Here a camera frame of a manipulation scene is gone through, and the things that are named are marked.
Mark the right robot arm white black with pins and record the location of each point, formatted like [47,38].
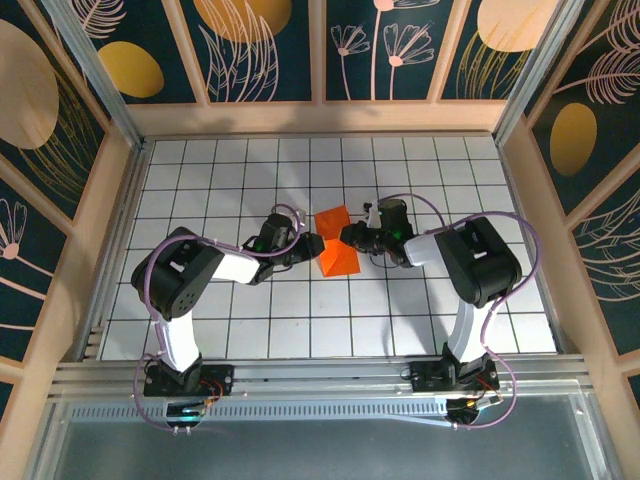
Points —
[480,260]

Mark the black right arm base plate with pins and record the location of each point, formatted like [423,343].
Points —
[425,377]

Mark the aluminium front frame rail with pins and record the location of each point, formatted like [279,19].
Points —
[320,375]

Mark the aluminium corner post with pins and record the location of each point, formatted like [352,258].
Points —
[107,95]
[530,75]

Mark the orange square paper sheet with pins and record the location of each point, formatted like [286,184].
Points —
[340,260]

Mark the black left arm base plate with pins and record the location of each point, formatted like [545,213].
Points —
[220,375]

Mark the grey metal sheet panel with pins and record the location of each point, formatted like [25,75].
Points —
[320,450]

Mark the aluminium side rail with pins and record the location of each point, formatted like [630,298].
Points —
[531,240]
[122,240]

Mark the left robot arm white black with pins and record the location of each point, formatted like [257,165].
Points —
[180,280]

